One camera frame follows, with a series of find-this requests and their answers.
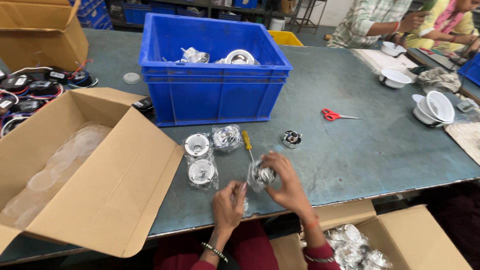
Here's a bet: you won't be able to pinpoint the white downlight housing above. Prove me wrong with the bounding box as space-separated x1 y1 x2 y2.
381 41 407 58
378 68 412 90

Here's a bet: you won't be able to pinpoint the red handled tool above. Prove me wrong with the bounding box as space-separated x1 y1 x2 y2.
419 46 444 57

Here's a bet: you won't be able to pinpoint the heap of bagged reflectors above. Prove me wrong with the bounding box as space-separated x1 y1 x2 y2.
300 223 393 270

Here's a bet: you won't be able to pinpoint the silver metal lamp part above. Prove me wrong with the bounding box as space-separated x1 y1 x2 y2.
179 47 211 64

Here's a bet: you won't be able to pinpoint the bare chrome reflector cup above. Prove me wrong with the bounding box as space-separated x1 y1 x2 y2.
281 130 304 149

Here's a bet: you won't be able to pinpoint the person's left hand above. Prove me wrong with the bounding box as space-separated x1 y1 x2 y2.
211 181 248 234

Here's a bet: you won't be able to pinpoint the pile of black wired drivers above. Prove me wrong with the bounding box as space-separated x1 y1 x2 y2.
0 59 100 139

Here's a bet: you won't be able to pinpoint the flat cardboard sheet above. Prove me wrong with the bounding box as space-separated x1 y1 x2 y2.
444 121 480 166

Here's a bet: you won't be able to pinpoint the crumpled grey cloth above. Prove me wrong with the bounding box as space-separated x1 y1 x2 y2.
417 67 462 94

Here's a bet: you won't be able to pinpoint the pale flat board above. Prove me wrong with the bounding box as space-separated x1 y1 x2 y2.
352 48 419 75

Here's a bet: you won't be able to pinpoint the thin silver bangle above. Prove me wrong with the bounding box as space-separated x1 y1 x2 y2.
304 254 336 263

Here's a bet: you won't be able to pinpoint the silver bead bracelet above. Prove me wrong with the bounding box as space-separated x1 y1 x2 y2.
201 242 229 263

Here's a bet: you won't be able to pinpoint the shelf with blue crates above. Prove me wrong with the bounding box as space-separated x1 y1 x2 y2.
69 0 297 31

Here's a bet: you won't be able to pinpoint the white ring chrome reflector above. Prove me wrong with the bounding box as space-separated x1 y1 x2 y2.
217 49 260 65

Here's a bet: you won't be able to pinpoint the large open cardboard box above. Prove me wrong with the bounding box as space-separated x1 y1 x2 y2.
0 87 185 259

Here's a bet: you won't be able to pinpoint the white plastic bucket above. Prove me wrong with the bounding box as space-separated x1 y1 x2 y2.
269 16 287 32

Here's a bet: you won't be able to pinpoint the red handled scissors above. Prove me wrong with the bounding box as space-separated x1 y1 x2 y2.
321 108 362 122

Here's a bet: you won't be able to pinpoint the yellow plastic crate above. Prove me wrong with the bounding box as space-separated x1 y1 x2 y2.
268 30 304 47

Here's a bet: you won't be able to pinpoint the bagged white lamp housing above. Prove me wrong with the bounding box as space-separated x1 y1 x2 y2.
183 132 212 158
187 155 220 191

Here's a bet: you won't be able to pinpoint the yellow handled screwdriver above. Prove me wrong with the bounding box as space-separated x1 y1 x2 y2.
241 130 256 164

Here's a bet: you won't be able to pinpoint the stacked white downlight housings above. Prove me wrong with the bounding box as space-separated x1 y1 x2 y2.
412 90 456 128

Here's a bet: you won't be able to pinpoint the metal stool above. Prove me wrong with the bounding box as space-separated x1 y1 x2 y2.
292 0 328 35

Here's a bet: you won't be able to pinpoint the bagged chrome reflector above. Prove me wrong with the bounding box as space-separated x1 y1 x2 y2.
211 124 244 154

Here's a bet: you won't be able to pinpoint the plain brown cardboard box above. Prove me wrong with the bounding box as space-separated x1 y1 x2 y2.
0 0 90 72

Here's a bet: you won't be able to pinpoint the small blue plastic crate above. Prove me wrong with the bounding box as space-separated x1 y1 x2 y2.
457 52 480 87

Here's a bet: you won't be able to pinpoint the large blue plastic crate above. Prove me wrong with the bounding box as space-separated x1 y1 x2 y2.
138 13 293 127

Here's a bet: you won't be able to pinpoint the person's maroon clothing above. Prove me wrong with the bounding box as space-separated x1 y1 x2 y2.
153 219 280 270

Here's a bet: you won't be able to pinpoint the person's right hand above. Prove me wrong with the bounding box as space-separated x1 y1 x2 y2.
260 151 314 224

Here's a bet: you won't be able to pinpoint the cardboard box of reflectors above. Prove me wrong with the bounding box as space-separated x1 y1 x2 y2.
269 199 473 270

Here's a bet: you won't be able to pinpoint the single black driver unit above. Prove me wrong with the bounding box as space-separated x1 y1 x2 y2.
131 96 155 115

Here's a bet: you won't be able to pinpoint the pile of clear lens discs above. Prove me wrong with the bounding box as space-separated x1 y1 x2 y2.
0 121 113 230

